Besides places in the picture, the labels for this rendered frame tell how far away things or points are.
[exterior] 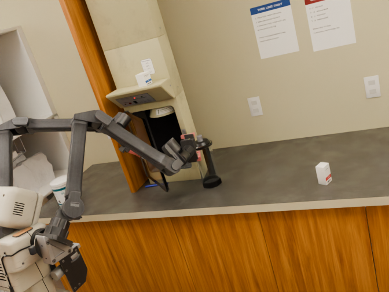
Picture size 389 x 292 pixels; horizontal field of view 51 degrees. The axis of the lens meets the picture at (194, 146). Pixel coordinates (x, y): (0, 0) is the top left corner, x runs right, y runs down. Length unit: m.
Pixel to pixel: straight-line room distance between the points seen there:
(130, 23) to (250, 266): 1.31
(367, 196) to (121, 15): 1.37
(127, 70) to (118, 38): 0.16
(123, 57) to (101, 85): 0.19
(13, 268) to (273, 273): 1.15
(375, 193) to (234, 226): 0.64
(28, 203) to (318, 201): 1.14
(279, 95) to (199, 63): 0.50
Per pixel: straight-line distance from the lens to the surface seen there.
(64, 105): 3.01
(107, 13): 2.12
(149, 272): 2.36
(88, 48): 2.18
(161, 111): 2.15
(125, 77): 2.15
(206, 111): 2.51
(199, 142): 2.00
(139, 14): 2.04
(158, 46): 2.02
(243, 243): 2.01
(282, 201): 1.80
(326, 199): 1.77
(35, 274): 1.76
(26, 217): 1.67
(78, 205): 1.59
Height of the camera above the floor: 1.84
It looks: 19 degrees down
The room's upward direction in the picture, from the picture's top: 17 degrees counter-clockwise
